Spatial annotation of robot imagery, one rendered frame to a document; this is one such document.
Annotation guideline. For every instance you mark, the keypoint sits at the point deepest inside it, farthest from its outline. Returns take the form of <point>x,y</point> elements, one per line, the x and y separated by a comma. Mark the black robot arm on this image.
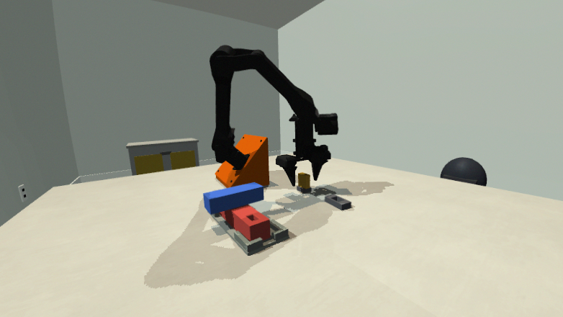
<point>223,62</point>

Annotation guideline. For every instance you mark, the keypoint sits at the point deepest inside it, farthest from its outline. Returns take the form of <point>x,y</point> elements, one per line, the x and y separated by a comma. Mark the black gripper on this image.
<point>288,162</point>

